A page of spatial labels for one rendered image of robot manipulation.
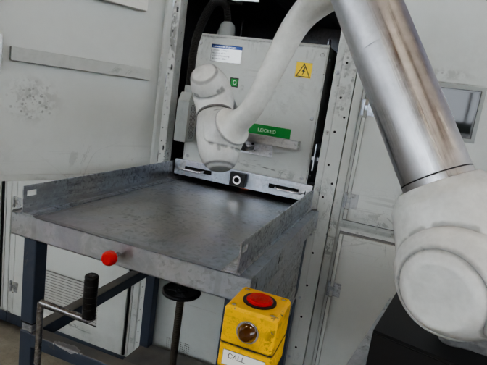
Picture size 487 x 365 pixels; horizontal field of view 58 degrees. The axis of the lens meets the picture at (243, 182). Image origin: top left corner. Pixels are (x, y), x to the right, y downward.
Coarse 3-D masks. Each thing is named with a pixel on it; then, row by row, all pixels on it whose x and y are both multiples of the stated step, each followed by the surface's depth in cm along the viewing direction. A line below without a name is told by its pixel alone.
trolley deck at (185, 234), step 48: (144, 192) 142; (192, 192) 152; (48, 240) 103; (96, 240) 98; (144, 240) 99; (192, 240) 103; (240, 240) 108; (288, 240) 112; (192, 288) 91; (240, 288) 87
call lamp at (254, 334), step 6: (240, 324) 62; (246, 324) 61; (252, 324) 61; (240, 330) 61; (246, 330) 61; (252, 330) 61; (258, 330) 61; (240, 336) 61; (246, 336) 61; (252, 336) 61; (258, 336) 61; (246, 342) 61; (252, 342) 62
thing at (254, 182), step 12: (192, 168) 167; (204, 168) 165; (216, 180) 164; (228, 180) 162; (252, 180) 159; (264, 180) 158; (276, 180) 156; (288, 180) 155; (264, 192) 158; (276, 192) 157
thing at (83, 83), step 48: (0, 0) 124; (48, 0) 133; (96, 0) 142; (144, 0) 150; (0, 48) 125; (48, 48) 136; (96, 48) 146; (144, 48) 157; (0, 96) 130; (48, 96) 139; (96, 96) 150; (144, 96) 162; (0, 144) 133; (48, 144) 143; (96, 144) 154; (144, 144) 166
